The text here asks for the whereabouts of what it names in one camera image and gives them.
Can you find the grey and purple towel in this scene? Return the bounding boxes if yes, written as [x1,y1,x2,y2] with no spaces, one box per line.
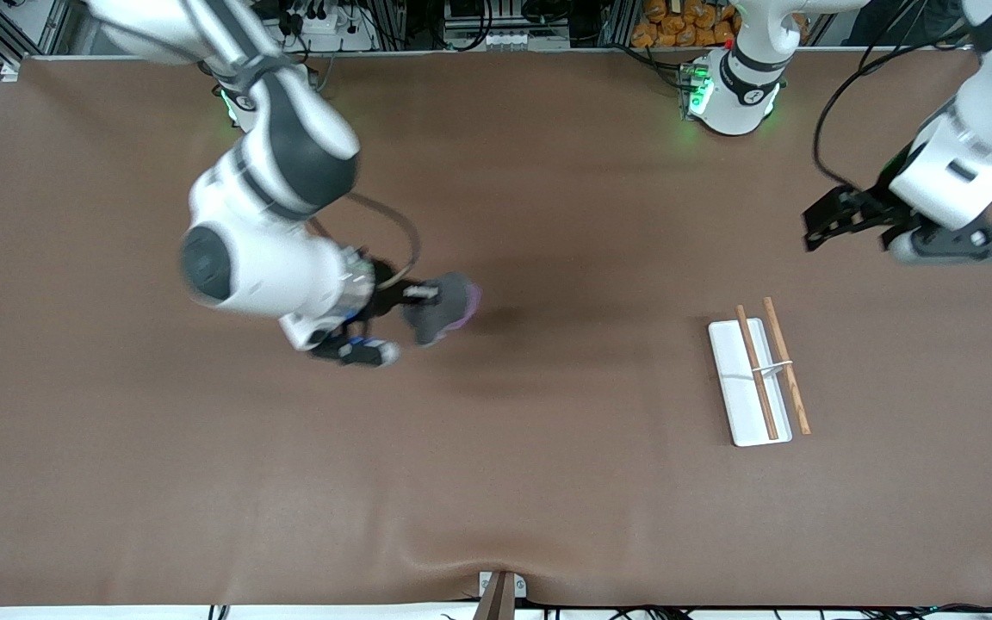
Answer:
[401,272,481,347]

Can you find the white rack with wooden rods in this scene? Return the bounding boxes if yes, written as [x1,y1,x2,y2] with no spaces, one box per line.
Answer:
[708,297,811,448]

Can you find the orange snack packets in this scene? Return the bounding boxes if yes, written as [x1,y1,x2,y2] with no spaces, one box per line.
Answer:
[631,0,742,48]

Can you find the white power strip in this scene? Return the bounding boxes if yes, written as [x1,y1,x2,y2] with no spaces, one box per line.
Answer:
[281,0,376,53]

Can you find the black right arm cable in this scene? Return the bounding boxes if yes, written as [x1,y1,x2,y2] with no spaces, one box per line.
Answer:
[315,191,421,289]

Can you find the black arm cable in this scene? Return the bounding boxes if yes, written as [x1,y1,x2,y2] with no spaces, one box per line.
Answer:
[813,0,979,195]
[315,191,421,289]

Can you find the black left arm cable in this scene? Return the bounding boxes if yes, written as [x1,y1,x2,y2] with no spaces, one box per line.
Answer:
[813,0,979,195]

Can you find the metal table edge bracket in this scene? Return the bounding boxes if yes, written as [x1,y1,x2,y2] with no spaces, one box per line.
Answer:
[478,571,528,620]

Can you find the aluminium frame profile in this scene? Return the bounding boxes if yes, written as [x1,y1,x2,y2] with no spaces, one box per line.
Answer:
[0,0,84,83]

